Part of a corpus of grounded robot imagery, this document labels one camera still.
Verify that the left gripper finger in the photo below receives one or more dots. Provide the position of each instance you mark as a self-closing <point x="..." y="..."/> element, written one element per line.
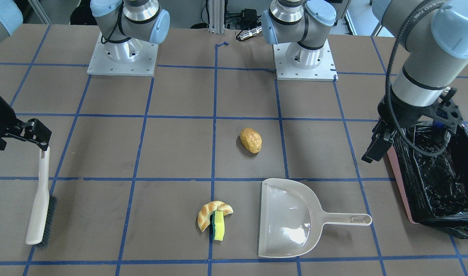
<point x="382" y="139"/>

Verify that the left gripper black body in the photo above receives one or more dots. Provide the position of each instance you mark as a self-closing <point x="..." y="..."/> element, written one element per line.
<point x="396" y="114"/>

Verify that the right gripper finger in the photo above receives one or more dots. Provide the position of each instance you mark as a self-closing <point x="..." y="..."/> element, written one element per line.
<point x="33" y="131"/>

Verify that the white hand brush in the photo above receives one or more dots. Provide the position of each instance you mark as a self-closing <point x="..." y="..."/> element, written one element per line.
<point x="43" y="208"/>

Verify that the beige plastic dustpan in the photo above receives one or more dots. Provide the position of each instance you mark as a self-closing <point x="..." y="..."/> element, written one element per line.
<point x="292" y="219"/>

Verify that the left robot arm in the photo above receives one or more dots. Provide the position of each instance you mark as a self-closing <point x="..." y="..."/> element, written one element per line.
<point x="430" y="50"/>

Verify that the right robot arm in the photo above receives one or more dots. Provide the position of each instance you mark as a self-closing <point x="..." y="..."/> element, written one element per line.
<point x="119" y="22"/>

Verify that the bin with black bag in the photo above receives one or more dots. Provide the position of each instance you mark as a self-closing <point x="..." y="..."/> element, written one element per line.
<point x="434" y="190"/>

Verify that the toy potato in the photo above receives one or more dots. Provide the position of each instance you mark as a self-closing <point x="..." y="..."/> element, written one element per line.
<point x="251" y="140"/>

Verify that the black power adapter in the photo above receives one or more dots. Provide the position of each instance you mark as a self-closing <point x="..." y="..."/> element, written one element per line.
<point x="248" y="16"/>

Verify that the yellow green sponge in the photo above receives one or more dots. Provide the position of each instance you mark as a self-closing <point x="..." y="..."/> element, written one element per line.
<point x="218" y="225"/>

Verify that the toy croissant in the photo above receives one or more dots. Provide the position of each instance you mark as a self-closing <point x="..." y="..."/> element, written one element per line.
<point x="204" y="215"/>

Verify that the silver cable connector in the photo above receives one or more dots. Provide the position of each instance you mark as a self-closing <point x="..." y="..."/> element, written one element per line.
<point x="244" y="35"/>

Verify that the aluminium frame post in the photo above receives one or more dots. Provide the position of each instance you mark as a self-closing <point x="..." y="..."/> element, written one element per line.
<point x="216" y="16"/>

